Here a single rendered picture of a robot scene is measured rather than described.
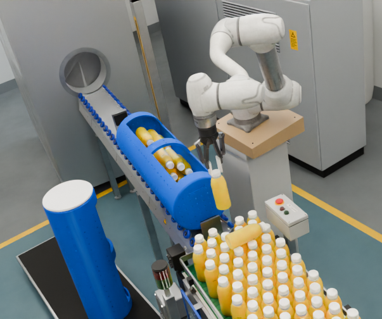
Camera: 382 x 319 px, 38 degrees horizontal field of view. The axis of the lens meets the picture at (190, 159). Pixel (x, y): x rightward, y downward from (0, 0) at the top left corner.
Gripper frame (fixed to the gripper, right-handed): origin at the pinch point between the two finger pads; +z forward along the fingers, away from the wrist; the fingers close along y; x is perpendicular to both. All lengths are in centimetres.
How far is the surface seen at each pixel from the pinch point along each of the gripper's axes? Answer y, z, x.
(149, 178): 17, 27, -50
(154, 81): -29, 26, -158
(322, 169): -137, 130, -127
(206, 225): 5.3, 36.6, -10.7
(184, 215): 12.3, 32.2, -18.7
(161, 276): 40, 16, 29
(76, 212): 55, 39, -67
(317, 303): -6, 31, 60
